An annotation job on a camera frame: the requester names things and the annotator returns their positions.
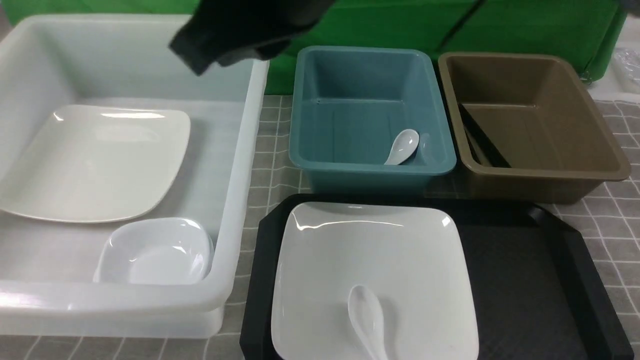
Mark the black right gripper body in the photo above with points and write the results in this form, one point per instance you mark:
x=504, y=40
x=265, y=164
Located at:
x=225, y=32

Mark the white square rice plate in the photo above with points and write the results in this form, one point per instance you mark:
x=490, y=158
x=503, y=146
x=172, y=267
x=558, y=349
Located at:
x=411, y=258

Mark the white spoon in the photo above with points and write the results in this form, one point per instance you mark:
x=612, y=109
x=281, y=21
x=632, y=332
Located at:
x=403, y=147
x=367, y=320

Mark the white square plate in bin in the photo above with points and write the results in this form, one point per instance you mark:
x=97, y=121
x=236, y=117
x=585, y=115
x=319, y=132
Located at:
x=95, y=164

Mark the teal plastic bin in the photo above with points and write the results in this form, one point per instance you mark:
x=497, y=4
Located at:
x=348, y=106

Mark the white spoon in teal bin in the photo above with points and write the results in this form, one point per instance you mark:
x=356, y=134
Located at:
x=403, y=147

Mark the white bowl in bin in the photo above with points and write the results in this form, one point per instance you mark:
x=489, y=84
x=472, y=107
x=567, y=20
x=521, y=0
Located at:
x=159, y=251

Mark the large white plastic bin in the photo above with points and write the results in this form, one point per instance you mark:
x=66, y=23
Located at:
x=123, y=61

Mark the black chopsticks in brown bin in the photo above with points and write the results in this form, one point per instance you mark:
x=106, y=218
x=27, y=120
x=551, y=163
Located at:
x=485, y=146

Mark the brown plastic bin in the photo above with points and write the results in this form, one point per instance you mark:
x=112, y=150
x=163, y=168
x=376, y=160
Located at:
x=540, y=116

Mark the green backdrop cloth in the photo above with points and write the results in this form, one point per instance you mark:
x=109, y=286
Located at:
x=582, y=32

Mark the clear plastic bag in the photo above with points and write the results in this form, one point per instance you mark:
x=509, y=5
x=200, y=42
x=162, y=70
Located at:
x=627, y=63

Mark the black plastic serving tray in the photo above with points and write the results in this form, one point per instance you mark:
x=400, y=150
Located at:
x=536, y=290

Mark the grey checked tablecloth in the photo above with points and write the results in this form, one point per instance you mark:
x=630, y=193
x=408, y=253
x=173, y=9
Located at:
x=608, y=219

